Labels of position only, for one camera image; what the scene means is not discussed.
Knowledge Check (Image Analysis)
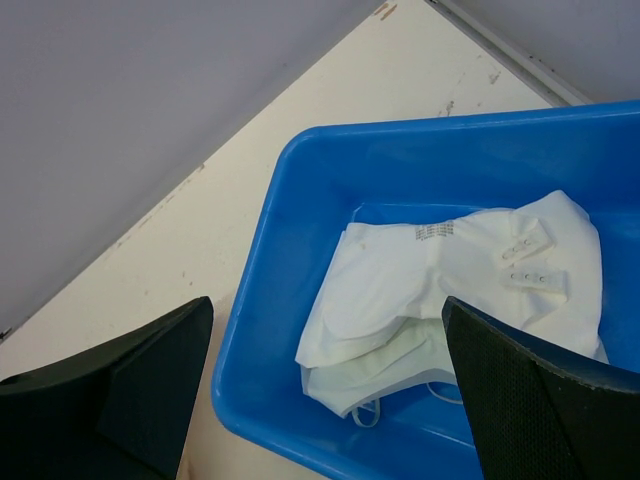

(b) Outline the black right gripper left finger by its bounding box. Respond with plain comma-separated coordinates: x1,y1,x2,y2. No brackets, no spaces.
1,297,214,479

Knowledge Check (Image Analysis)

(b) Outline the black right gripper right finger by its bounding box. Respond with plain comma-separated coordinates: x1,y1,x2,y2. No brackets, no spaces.
442,296,639,479

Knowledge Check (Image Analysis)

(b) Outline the white mint bra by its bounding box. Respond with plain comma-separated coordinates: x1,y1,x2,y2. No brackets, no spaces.
301,318,457,418

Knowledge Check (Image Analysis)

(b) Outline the blue plastic bin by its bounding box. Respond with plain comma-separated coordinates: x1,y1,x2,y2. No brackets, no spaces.
211,101,639,479

